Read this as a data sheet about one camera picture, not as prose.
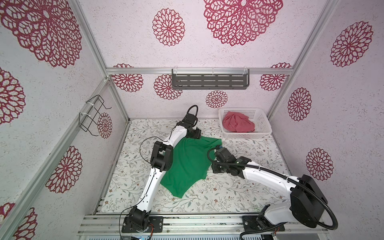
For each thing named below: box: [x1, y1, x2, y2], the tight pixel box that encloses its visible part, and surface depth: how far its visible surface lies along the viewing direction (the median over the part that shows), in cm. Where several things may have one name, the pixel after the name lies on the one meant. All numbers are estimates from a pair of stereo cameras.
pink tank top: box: [223, 111, 256, 133], surface depth 115 cm
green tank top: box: [160, 136, 223, 198], surface depth 94 cm
